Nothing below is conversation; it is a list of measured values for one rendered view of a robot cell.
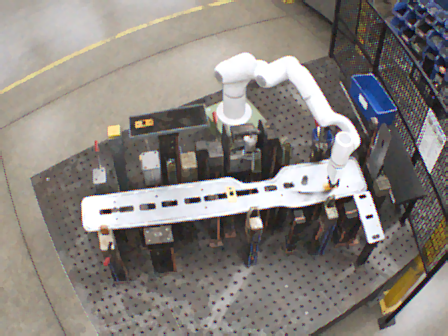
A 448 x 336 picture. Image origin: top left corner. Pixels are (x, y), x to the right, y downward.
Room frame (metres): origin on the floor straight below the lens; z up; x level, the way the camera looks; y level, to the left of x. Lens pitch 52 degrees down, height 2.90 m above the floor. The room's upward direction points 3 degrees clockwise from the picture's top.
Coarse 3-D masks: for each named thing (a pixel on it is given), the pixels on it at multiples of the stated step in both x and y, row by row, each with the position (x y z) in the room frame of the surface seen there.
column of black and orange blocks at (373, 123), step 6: (372, 120) 1.66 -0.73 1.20; (372, 126) 1.64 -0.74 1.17; (366, 132) 1.68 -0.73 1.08; (372, 132) 1.64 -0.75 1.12; (366, 138) 1.66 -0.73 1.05; (372, 138) 1.64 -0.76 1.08; (366, 144) 1.65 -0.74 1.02; (366, 150) 1.64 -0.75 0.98; (360, 156) 1.66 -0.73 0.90; (366, 156) 1.64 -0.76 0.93; (360, 162) 1.65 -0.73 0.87; (360, 168) 1.64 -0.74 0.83
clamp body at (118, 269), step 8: (112, 232) 1.04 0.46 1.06; (104, 240) 0.99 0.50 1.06; (112, 240) 1.00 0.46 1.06; (104, 248) 0.95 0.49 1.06; (112, 248) 0.96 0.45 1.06; (104, 256) 0.94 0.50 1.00; (112, 256) 0.96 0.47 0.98; (120, 256) 1.04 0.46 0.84; (112, 264) 0.96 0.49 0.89; (120, 264) 1.00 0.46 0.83; (112, 272) 0.95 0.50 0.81; (120, 272) 0.96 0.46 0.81; (128, 272) 1.02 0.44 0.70; (120, 280) 0.95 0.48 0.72; (128, 280) 0.96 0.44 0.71
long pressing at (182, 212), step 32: (352, 160) 1.55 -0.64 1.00; (128, 192) 1.30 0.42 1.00; (160, 192) 1.31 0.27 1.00; (192, 192) 1.32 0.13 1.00; (224, 192) 1.33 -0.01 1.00; (288, 192) 1.34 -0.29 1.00; (320, 192) 1.35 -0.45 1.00; (352, 192) 1.35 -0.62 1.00; (96, 224) 1.11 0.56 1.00; (128, 224) 1.13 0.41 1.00
